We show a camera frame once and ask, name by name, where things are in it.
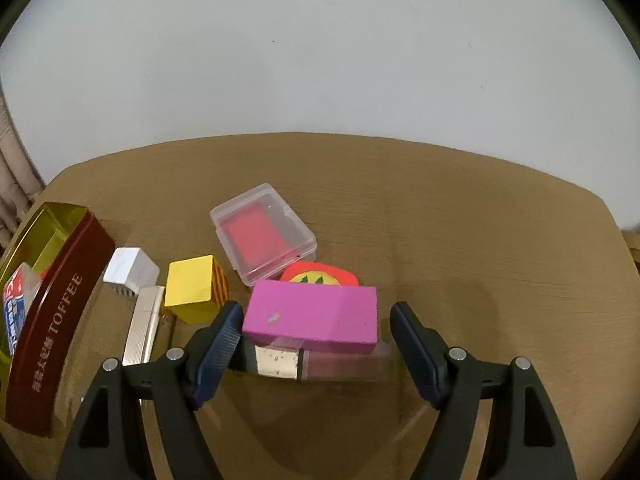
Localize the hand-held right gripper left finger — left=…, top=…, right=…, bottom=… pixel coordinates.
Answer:
left=55, top=301, right=245, bottom=480

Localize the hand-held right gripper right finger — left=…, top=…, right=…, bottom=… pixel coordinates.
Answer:
left=390, top=302, right=578, bottom=480

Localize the yellow cube block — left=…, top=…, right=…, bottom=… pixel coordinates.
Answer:
left=164, top=255, right=230, bottom=325

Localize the pink block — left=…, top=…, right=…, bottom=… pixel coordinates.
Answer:
left=242, top=280, right=378, bottom=357

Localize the orange block with yellow print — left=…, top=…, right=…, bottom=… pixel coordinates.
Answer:
left=279, top=260, right=359, bottom=288

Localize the dark red tin box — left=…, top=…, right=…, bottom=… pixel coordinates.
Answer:
left=0, top=202, right=117, bottom=437

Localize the clear case under pink block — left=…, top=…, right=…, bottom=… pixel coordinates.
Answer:
left=227, top=337, right=393, bottom=383

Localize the silver ribbed metal bar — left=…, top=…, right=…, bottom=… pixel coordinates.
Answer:
left=121, top=285, right=166, bottom=367

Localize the red pad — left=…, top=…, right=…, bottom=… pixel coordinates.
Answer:
left=222, top=208, right=296, bottom=271

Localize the white block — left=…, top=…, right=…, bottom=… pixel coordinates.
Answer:
left=102, top=247, right=161, bottom=297

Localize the clear plastic case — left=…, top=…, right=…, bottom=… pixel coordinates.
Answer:
left=209, top=183, right=318, bottom=287

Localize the clear packet with blue print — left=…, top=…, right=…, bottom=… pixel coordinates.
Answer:
left=2, top=262, right=48, bottom=356

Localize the beige curtain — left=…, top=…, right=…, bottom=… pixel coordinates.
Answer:
left=0, top=85, right=46, bottom=251

